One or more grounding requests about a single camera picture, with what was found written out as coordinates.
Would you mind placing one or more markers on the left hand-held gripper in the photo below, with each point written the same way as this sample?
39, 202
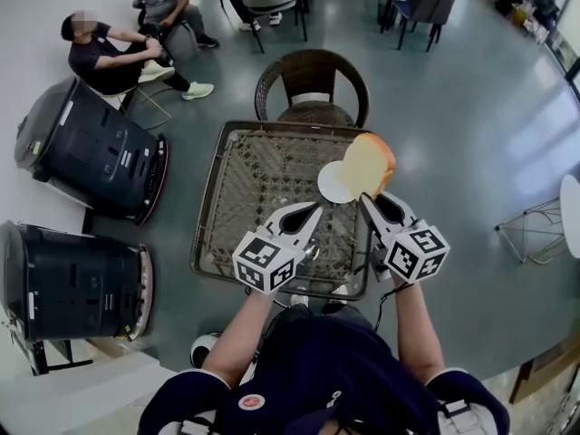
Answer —
263, 261

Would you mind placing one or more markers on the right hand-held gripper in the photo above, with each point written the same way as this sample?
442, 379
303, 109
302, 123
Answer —
417, 252

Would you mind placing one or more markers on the white round plate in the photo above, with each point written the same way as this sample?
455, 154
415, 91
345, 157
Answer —
331, 186

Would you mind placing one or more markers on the sliced bread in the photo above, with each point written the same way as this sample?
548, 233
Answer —
364, 166

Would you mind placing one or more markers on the person's left forearm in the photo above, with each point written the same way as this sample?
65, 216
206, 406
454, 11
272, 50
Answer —
235, 338

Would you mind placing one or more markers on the person's right forearm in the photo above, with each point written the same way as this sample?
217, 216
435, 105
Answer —
417, 329

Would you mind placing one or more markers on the wicker glass-top table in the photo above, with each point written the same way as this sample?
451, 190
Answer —
254, 184

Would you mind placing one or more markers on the person's white shoe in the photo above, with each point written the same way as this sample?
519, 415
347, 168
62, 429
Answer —
299, 300
340, 292

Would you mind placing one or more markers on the person's grey trousers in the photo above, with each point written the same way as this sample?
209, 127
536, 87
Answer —
299, 313

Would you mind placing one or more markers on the person's navy shirt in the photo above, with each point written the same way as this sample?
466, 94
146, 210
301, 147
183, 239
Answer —
326, 365

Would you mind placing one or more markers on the dark wicker chair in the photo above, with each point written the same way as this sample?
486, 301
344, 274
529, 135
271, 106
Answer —
312, 73

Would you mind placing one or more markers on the white round floor device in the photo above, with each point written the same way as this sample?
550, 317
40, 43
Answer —
201, 349

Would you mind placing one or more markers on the white round side table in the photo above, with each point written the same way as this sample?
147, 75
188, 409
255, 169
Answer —
572, 215

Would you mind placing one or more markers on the dark wheeled service robot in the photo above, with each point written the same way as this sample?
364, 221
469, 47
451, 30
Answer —
68, 283
99, 152

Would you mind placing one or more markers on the wooden cabinet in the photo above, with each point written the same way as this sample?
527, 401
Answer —
548, 365

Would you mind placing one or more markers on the black bag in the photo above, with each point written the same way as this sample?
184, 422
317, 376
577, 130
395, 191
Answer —
546, 7

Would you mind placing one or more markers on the glass door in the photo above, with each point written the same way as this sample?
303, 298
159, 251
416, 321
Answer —
568, 16

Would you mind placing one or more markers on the black metal stand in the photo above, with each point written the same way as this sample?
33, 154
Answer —
41, 356

